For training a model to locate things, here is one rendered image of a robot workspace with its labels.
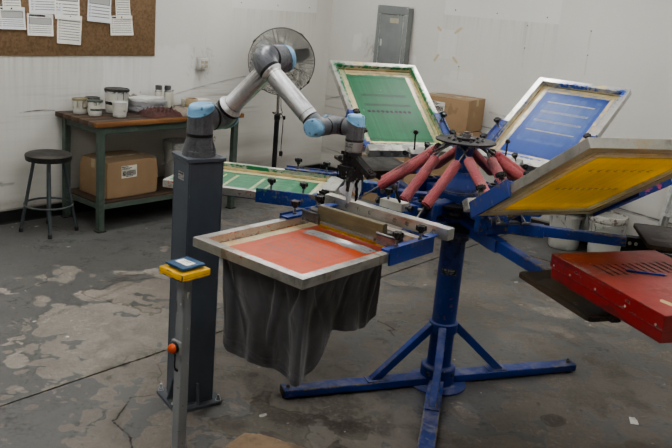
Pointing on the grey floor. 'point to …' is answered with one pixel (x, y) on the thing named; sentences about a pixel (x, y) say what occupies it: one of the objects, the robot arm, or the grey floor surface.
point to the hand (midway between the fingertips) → (353, 199)
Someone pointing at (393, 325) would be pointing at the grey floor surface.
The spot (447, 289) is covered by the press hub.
